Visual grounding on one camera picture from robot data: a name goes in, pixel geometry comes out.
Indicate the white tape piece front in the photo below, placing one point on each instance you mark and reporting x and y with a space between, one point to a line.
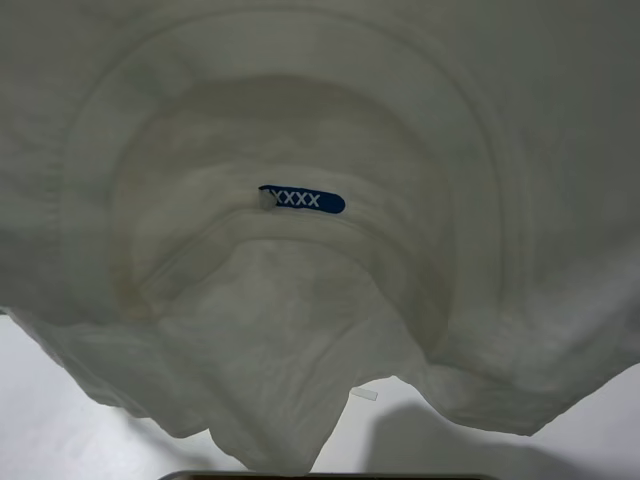
363 393

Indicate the white short sleeve t-shirt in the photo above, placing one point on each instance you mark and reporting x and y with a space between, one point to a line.
224 215

